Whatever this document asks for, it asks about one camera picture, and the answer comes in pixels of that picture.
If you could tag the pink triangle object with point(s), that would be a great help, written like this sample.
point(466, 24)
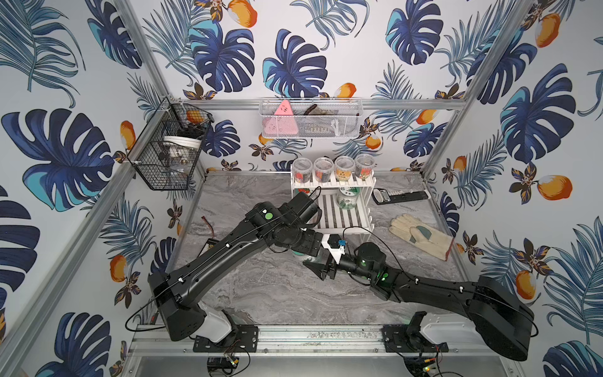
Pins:
point(281, 123)

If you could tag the carrot lid seed jar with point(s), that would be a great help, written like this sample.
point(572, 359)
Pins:
point(304, 257)

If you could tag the beige work glove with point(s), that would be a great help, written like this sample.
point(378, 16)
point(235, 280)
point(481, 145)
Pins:
point(428, 239)

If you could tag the clear lidless jar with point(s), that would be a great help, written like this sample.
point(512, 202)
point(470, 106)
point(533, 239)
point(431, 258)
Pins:
point(301, 169)
point(323, 168)

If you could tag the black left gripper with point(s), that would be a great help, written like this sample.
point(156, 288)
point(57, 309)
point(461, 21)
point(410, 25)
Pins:
point(310, 242)

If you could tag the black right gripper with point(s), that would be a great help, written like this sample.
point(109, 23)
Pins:
point(322, 271)

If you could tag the black wire basket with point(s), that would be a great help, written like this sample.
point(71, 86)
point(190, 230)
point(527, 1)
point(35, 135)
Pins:
point(165, 166)

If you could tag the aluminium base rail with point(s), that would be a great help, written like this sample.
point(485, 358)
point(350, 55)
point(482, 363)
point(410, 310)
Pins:
point(323, 340)

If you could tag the white slatted wooden shelf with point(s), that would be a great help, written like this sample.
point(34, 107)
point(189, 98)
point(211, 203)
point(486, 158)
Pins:
point(334, 218)

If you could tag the clear wall-mounted tray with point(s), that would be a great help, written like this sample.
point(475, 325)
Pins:
point(326, 118)

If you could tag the green tree lid jar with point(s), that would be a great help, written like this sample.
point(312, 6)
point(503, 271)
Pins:
point(347, 197)

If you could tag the black remote control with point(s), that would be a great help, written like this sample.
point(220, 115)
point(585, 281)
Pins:
point(382, 196)

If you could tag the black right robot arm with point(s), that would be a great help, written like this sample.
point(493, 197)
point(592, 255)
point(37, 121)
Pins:
point(500, 318)

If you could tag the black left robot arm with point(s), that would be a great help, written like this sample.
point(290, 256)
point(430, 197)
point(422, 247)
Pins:
point(178, 294)

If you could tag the white bowl in basket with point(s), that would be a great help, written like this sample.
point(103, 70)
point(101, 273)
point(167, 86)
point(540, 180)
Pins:
point(189, 143)

